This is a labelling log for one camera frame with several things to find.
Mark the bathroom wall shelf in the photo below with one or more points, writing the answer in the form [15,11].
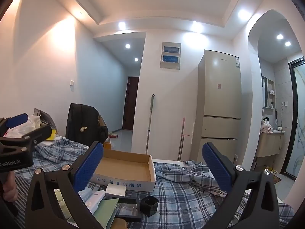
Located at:
[270,91]

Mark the grey bag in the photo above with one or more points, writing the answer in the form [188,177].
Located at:
[46,118]

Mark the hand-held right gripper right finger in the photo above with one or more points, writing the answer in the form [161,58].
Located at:
[216,169]

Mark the yellow box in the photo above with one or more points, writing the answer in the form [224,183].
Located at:
[53,134]

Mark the orange box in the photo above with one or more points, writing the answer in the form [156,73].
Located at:
[108,145]

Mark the black framed tray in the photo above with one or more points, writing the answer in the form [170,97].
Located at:
[127,210]

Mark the cardboard box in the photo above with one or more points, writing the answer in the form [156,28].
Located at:
[124,167]

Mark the dark brown door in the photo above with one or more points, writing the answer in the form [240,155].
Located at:
[131,105]

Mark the pink cloth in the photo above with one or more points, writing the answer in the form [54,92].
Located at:
[266,127]

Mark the blue plaid blanket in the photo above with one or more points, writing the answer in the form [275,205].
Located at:
[181,202]

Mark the black jacket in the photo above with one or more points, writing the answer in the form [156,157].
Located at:
[81,119]

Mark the wall electrical panel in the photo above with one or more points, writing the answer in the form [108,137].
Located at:
[170,56]

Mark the black framed glass door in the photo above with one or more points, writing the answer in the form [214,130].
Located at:
[299,114]

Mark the brown cardboard piece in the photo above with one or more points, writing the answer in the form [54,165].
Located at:
[102,121]

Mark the beige refrigerator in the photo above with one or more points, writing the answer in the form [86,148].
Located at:
[221,100]

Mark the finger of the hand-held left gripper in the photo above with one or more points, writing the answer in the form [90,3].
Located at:
[40,133]
[16,121]

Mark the long white box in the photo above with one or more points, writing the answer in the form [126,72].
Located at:
[95,200]

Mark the beige vanity cabinet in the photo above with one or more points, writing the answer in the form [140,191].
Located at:
[269,144]

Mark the person's left hand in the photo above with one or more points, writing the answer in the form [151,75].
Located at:
[9,188]

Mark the pale green card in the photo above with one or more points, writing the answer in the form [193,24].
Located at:
[104,211]

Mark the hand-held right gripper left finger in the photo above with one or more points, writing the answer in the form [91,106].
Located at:
[88,167]

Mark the white plastic bag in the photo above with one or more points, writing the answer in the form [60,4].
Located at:
[28,124]

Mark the black hexagonal box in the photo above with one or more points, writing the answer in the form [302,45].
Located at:
[149,205]

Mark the small white box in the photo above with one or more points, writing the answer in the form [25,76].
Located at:
[115,189]

